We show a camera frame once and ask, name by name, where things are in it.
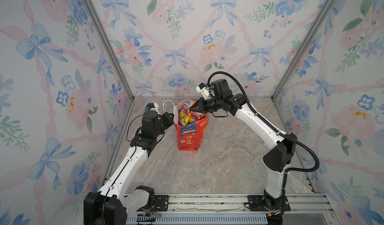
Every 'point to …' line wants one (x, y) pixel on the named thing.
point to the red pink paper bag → (190, 137)
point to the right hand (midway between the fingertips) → (190, 107)
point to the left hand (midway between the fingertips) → (175, 112)
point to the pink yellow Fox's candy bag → (185, 116)
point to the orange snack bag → (202, 115)
